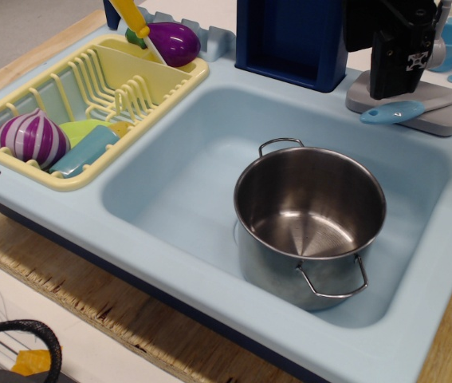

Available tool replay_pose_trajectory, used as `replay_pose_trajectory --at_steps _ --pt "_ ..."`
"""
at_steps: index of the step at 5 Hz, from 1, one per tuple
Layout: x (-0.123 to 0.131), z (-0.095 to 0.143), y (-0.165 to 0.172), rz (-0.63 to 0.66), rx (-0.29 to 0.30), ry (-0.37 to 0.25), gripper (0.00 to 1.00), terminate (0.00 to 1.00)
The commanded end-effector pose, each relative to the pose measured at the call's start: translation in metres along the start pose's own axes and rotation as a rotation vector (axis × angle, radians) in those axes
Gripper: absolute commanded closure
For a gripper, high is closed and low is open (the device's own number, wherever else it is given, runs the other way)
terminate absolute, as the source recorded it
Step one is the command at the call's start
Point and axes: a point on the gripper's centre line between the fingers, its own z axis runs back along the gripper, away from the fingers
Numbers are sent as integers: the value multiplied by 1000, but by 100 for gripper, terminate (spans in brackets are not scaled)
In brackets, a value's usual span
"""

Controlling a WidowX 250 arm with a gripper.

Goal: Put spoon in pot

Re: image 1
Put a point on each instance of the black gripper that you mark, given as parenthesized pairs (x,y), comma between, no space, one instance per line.
(401,35)

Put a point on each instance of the blue handled white spoon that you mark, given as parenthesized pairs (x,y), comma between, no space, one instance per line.
(400,111)

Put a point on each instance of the stainless steel pot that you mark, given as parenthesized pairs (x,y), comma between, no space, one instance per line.
(304,217)

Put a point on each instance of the dark blue box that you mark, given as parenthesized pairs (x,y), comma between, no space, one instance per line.
(299,42)

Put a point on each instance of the purple toy eggplant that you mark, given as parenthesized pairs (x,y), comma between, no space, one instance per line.
(175,43)

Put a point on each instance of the light blue toy sink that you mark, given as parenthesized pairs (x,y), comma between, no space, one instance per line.
(164,213)

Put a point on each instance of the light blue toy block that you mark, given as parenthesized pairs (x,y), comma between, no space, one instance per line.
(86,152)

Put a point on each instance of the green toy piece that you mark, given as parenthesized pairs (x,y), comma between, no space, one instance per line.
(77,130)

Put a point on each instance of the yellow dish rack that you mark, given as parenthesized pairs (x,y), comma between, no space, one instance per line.
(107,79)

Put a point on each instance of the purple striped toy onion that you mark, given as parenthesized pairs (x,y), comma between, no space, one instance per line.
(33,136)

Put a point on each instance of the orange tape piece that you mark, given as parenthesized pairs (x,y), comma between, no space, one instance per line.
(31,362)

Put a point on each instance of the yellow handled toy knife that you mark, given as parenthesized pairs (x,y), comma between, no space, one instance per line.
(135,21)

